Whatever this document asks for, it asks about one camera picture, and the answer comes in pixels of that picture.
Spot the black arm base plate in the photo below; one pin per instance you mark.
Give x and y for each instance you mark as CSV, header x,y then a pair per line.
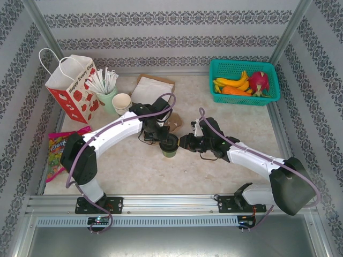
x,y
225,204
115,204

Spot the pink dragon fruit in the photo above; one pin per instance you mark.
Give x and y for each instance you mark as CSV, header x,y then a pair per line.
x,y
258,80

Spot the white red paper gift bag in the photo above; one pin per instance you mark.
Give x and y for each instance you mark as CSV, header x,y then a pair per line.
x,y
77,99

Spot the stack of green paper cups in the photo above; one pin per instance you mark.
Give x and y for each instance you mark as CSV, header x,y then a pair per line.
x,y
122,103

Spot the yellow banana bunch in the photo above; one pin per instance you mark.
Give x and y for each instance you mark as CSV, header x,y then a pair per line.
x,y
230,82

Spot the aluminium mounting rail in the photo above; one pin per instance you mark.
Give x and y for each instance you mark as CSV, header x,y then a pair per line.
x,y
171,203

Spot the orange carrot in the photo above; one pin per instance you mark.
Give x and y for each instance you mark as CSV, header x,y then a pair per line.
x,y
233,91

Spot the colourful candy bag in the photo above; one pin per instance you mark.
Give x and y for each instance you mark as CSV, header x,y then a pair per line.
x,y
55,155

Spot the pale green straw holder cup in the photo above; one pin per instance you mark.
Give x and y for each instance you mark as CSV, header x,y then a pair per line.
x,y
107,101

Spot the aluminium frame post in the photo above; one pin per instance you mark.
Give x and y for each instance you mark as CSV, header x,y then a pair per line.
x,y
42,24
292,26

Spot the brown cardboard napkin box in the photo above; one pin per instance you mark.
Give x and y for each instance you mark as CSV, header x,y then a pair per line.
x,y
172,89

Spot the small circuit board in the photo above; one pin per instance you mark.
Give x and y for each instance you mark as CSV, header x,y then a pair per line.
x,y
246,221
99,220

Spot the green paper coffee cup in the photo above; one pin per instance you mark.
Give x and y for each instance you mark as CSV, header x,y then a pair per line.
x,y
168,153

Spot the white paper napkin stack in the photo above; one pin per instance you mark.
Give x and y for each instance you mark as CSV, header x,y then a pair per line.
x,y
150,89

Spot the teal plastic basket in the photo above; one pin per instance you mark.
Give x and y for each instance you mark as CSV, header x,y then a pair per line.
x,y
230,68

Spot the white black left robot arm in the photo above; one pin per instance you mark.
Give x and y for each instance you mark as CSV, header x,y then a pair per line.
x,y
112,131

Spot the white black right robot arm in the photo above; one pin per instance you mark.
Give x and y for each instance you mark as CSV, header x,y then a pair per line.
x,y
254,158

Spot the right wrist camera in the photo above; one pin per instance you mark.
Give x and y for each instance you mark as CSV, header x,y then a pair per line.
x,y
198,129

